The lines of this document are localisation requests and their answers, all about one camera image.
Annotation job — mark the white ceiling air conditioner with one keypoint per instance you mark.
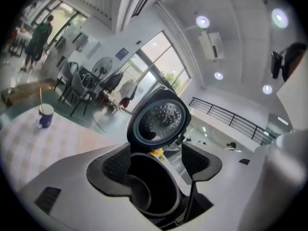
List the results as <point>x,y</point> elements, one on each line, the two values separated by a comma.
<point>211,44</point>

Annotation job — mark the blue wall poster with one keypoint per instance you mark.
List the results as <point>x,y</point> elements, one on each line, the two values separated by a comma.
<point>121,54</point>

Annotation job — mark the checkered tablecloth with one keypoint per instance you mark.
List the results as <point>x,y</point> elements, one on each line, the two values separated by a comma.
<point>36,148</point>

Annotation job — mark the large glass window wall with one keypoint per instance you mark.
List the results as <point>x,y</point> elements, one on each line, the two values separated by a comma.
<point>158,56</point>

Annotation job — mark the black head-mounted camera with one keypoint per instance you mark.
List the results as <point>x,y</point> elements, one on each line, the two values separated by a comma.
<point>276,64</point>

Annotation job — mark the sunflower bouquet in white vase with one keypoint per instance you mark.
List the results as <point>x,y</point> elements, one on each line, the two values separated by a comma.
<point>156,151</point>

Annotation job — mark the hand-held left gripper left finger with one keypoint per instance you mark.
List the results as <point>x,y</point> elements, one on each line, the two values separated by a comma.
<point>72,189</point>

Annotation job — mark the dark purple rice cooker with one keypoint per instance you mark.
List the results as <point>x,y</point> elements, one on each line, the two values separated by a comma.
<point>158,119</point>

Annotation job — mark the white locker cabinet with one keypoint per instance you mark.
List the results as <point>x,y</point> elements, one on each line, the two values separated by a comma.
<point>89,46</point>

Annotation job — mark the wooden chopstick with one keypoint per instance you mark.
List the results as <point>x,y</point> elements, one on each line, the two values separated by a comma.
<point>41,97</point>

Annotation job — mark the round ceiling light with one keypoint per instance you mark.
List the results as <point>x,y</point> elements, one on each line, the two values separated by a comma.
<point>218,75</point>
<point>202,21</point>
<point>267,89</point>
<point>279,17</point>

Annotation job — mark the blue mug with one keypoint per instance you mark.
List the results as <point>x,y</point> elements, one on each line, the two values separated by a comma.
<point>45,119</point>

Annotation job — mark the dark metal pot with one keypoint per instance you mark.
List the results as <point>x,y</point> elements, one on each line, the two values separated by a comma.
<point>156,177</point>

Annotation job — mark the grey armchair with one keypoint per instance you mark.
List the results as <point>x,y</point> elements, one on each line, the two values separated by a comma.
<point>69,73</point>
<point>80,85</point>

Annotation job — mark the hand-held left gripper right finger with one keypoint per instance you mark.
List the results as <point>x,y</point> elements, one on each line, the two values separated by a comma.
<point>228,177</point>

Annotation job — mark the black standing fan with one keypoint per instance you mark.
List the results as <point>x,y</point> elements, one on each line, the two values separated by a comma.
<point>102,67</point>

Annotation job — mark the clothes rack with garments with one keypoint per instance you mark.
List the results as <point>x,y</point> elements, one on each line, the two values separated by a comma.
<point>125,90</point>

